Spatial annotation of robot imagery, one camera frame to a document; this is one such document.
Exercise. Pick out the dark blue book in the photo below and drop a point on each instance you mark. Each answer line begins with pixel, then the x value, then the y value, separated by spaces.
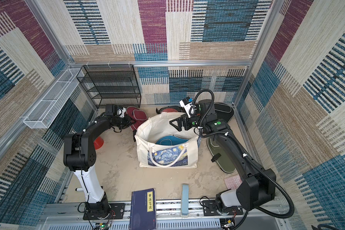
pixel 143 210

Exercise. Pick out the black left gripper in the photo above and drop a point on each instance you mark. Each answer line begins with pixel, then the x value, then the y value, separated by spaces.
pixel 129 122

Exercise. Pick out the blue paddle case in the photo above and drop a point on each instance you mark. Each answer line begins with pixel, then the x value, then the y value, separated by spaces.
pixel 171 140

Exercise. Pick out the green paddle case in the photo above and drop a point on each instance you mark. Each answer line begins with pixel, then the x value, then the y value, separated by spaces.
pixel 220 157

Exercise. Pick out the black mesh shelf rack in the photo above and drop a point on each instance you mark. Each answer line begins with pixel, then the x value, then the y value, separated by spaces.
pixel 110 84

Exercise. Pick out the black paddle case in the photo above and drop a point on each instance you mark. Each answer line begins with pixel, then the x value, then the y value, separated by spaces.
pixel 224 111

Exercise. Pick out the pink calculator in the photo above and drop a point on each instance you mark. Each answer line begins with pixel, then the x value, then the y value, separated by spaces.
pixel 233 182

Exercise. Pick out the light blue eraser block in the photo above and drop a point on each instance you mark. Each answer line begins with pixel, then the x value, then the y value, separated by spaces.
pixel 185 201

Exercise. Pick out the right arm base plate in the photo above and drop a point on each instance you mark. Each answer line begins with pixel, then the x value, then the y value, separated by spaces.
pixel 210 209

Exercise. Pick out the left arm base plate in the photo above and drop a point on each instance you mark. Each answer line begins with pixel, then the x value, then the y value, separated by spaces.
pixel 113 211

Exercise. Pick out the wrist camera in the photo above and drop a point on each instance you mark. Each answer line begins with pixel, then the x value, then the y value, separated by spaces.
pixel 188 105
pixel 121 112

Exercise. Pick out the clear bagged red paddle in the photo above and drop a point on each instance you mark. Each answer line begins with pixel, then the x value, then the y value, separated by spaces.
pixel 169 109

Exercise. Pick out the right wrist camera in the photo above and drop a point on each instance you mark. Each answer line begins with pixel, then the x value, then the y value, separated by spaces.
pixel 188 105

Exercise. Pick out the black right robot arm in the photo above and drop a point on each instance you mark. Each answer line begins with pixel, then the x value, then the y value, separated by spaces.
pixel 258 184

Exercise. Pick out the red metal pencil bucket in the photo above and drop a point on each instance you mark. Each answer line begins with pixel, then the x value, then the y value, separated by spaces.
pixel 98 143

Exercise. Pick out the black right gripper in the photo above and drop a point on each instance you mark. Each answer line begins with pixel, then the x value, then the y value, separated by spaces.
pixel 185 122

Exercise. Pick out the white wire basket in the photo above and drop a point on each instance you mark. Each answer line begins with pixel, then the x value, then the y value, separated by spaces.
pixel 48 108

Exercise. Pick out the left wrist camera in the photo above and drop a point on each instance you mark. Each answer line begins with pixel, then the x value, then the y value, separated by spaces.
pixel 121 112

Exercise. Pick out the maroon paddle case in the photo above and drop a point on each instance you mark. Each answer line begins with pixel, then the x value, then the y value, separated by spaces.
pixel 138 117

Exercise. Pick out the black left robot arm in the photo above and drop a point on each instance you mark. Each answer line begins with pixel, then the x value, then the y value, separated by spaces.
pixel 79 156

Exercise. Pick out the white canvas tote bag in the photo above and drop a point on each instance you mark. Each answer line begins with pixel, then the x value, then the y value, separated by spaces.
pixel 161 145

